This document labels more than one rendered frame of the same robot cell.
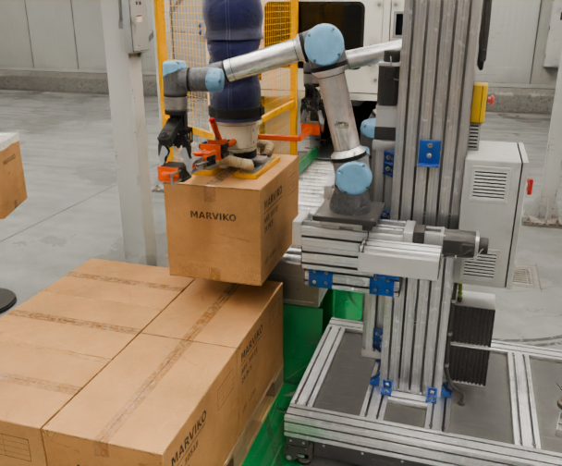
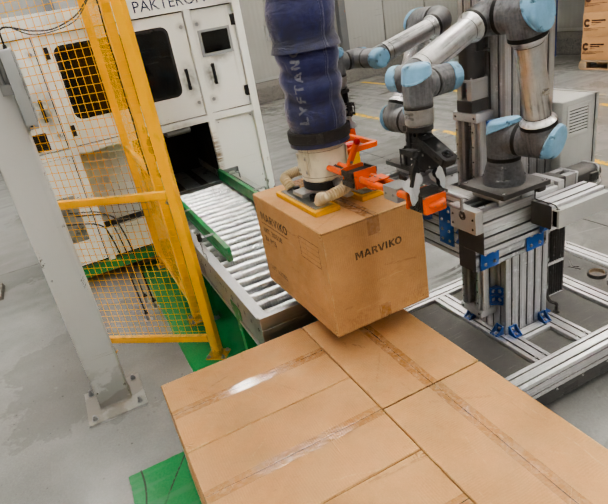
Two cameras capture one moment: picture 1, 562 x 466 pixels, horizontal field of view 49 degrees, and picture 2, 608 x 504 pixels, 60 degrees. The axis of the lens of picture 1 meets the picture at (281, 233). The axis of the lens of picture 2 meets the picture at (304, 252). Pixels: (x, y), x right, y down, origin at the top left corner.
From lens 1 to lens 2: 1.88 m
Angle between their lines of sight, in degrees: 36
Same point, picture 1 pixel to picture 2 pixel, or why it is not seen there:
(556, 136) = not seen: hidden behind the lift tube
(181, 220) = (346, 269)
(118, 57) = (11, 136)
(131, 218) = (87, 331)
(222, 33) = (318, 41)
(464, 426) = (585, 323)
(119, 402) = (522, 473)
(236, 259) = (405, 282)
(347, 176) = (557, 140)
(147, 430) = (595, 472)
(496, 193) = (582, 125)
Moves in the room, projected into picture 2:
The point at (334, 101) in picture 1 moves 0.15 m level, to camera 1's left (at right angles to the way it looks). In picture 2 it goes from (543, 68) to (518, 79)
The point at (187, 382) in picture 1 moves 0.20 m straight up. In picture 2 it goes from (518, 412) to (519, 358)
